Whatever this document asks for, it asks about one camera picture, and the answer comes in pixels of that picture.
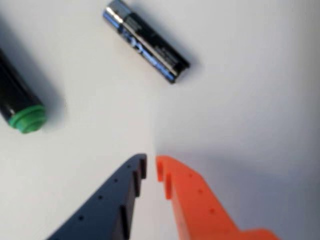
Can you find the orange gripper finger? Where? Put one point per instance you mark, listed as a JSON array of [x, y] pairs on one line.
[[197, 207]]

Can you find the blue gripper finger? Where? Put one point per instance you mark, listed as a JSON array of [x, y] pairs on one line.
[[107, 212]]

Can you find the black marker green cap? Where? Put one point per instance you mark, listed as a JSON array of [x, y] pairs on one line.
[[17, 100]]

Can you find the black AA battery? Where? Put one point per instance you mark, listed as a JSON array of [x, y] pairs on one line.
[[150, 45]]

